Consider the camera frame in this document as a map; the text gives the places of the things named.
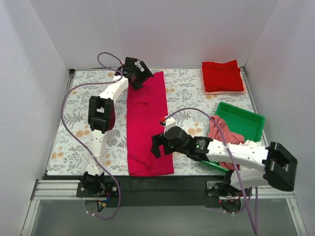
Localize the magenta t-shirt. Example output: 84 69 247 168
126 71 174 177

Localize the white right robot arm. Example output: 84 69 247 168
151 126 298 196

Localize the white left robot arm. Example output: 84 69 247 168
82 57 153 197

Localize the dusty pink crumpled t-shirt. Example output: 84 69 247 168
208 115 245 170

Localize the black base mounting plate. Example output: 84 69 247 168
44 173 281 208

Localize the white crumpled t-shirt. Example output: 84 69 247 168
241 140 262 148

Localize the green plastic bin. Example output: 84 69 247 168
199 101 266 173

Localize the folded red t-shirt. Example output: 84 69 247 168
202 59 245 92

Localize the folded pink t-shirt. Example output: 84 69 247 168
201 61 247 95

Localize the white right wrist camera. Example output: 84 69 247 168
159 117 176 133

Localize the aluminium frame rail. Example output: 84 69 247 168
21 179 307 236

